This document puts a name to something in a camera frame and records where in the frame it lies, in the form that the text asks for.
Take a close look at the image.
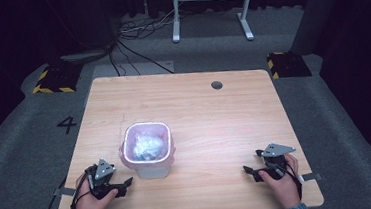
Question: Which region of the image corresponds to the black floor cable bundle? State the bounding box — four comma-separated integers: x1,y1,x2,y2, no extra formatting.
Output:
104,5,190,79

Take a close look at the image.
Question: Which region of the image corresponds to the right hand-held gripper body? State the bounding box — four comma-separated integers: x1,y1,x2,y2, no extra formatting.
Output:
254,141,300,182

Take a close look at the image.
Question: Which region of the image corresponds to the black yellow striped base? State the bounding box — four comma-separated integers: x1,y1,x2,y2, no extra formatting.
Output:
30,62,85,96
266,49,314,81

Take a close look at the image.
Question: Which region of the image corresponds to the white plastic bin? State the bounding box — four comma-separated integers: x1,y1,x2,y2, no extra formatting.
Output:
116,119,178,173

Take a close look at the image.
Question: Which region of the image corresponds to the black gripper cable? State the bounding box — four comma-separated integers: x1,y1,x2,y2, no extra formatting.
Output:
273,161,304,203
32,164,99,209

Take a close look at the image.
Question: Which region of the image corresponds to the person's left hand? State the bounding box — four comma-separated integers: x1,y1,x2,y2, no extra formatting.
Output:
70,170,120,209

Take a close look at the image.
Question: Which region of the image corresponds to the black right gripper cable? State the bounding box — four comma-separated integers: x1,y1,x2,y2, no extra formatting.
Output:
273,161,304,203

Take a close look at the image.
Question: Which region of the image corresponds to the person's right hand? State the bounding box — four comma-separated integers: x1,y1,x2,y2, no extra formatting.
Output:
256,153,303,209

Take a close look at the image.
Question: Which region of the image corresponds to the small white trash bin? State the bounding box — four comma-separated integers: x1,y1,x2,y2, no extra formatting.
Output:
128,120,175,182

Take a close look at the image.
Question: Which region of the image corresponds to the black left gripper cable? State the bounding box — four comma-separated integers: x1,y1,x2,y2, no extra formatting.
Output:
32,164,99,209

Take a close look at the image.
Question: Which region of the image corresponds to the grey pillar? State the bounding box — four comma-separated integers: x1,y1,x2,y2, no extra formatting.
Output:
286,0,355,57

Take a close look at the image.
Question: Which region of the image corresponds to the grey tape strip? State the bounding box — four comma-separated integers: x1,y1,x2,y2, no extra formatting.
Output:
298,171,324,184
52,185,78,198

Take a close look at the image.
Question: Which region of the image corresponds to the crumpled white paper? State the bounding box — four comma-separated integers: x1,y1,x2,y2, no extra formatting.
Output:
131,130,168,163

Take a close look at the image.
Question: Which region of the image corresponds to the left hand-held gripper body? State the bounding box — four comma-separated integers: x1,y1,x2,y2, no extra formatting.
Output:
82,156,121,202

